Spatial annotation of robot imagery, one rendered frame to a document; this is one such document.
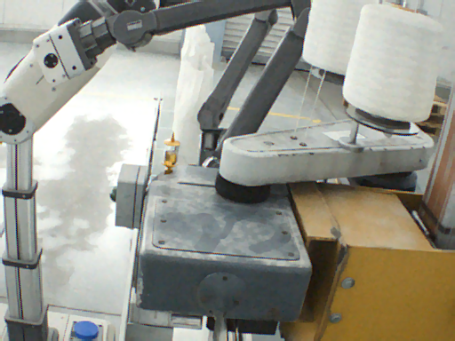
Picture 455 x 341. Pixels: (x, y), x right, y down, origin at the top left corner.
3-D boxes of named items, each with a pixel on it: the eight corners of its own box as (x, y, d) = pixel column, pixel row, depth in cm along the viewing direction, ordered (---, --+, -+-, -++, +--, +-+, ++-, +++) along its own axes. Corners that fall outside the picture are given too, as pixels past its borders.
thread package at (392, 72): (330, 90, 88) (348, -9, 81) (408, 104, 90) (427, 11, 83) (355, 119, 74) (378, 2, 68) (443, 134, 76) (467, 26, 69)
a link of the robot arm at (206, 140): (201, 138, 168) (196, 129, 163) (223, 138, 167) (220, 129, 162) (198, 159, 165) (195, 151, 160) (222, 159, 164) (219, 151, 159)
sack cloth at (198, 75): (168, 166, 340) (183, 50, 312) (203, 170, 342) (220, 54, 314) (162, 200, 298) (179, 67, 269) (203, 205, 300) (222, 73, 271)
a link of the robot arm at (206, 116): (206, 117, 170) (200, 110, 161) (243, 116, 168) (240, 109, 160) (204, 156, 168) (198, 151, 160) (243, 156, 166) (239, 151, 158)
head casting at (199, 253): (137, 287, 109) (148, 147, 97) (258, 298, 112) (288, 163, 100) (126, 391, 82) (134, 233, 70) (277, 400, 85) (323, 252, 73)
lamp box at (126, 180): (118, 207, 102) (122, 162, 98) (142, 210, 102) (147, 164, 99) (114, 226, 95) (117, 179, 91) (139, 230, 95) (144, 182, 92)
